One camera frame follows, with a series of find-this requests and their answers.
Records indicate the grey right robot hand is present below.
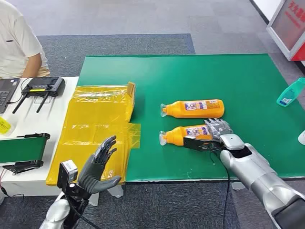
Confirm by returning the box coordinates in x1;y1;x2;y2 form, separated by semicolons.
204;117;233;142

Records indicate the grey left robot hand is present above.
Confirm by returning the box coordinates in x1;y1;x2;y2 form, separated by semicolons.
77;135;121;198

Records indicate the orange bottle clear cap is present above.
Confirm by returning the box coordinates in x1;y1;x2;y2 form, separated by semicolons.
160;99;224;119
159;125;213;147

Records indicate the teal plastic bottle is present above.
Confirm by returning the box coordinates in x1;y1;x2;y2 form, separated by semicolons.
276;77;305;107

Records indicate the white table foot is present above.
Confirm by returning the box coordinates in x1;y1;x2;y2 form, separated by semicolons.
107;185;124;199
231;181;246;191

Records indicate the yellow plastic wrapped box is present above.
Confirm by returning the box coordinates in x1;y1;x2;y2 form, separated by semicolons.
46;82;142;187

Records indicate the green table mat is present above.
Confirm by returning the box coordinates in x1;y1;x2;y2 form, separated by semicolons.
77;53;305;183

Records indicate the small green conveyor belt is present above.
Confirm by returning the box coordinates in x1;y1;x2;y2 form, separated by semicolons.
0;133;50;175

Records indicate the black controller with antennas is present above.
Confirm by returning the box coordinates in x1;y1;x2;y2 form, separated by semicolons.
12;76;66;115

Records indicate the yellow label sticker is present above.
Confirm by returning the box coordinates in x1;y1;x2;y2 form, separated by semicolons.
0;117;12;135

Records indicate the red white display stand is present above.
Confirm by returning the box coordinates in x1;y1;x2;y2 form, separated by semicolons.
266;0;305;62

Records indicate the dark grey laptop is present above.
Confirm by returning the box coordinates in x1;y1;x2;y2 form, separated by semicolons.
0;78;21;115

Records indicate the person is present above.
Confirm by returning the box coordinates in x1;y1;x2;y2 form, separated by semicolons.
0;0;50;80

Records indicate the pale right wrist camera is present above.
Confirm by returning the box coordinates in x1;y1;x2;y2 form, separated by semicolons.
218;134;246;151

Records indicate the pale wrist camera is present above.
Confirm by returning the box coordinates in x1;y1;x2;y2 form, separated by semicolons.
56;160;78;190
218;134;246;151

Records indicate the black right wrist bracket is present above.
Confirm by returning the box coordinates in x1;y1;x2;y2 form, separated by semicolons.
183;136;224;153

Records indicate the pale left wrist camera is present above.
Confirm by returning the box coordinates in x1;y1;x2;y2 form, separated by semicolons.
56;160;78;190

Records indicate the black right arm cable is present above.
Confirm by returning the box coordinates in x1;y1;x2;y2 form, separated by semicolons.
209;151;231;229

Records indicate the black floor cable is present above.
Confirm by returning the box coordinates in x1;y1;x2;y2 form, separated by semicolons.
0;186;25;204

